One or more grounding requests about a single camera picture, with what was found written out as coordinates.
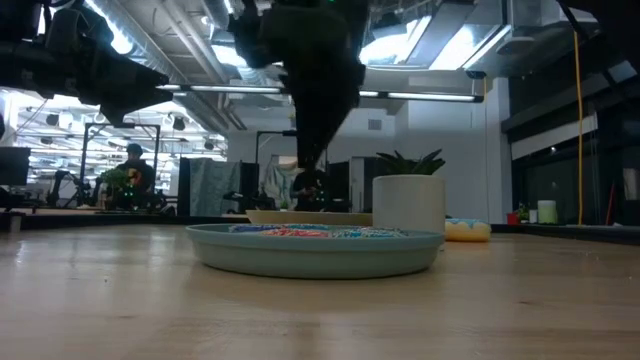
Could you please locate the beige round plate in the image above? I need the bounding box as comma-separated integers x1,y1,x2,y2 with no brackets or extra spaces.
244,209,374,227

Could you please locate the pale green container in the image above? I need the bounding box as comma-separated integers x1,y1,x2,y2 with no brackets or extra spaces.
537,199,559,225

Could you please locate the black monitor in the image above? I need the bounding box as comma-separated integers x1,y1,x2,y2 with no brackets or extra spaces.
0,146,32,187

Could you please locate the silver ventilation duct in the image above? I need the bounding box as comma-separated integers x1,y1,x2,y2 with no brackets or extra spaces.
202,0,236,30

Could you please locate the black partition panel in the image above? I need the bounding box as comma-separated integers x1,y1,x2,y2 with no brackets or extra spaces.
239,161,261,211

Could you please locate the black aluminium table frame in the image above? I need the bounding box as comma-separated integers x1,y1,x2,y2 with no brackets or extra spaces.
0,212,640,246

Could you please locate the small pink donut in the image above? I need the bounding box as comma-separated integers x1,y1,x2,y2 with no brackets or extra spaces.
260,228,332,239

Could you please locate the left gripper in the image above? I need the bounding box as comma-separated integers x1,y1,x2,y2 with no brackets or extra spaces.
43,7,172,128

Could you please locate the clear plastic sheet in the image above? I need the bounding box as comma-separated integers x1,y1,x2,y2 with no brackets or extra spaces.
262,154,301,209

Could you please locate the large blue frosted donut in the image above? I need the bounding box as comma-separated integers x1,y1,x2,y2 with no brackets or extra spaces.
444,218,492,244

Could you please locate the gray cloth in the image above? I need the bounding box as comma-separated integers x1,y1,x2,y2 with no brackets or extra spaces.
188,157,242,217

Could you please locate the teal round plate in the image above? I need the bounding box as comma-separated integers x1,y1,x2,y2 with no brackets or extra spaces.
184,222,446,280

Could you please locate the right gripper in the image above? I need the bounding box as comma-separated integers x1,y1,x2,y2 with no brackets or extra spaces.
271,0,372,169

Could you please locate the person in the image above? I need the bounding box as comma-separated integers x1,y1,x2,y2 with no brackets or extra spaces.
291,167,329,213
112,143,157,210

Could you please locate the black station frame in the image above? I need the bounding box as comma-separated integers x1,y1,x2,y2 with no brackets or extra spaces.
255,130,330,211
77,122,162,209

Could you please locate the long ceiling light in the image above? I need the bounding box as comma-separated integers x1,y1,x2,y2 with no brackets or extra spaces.
157,83,485,104

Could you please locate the yellow hanging cable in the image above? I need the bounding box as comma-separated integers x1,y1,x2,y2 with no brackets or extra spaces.
574,29,586,226

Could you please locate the green leafy plant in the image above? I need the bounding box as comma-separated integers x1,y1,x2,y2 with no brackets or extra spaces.
99,167,132,201

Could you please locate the succulent in white pot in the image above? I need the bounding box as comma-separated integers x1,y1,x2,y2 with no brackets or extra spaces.
371,148,447,246

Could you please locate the small light blue donut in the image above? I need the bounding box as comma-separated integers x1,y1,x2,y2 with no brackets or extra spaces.
330,227,410,239

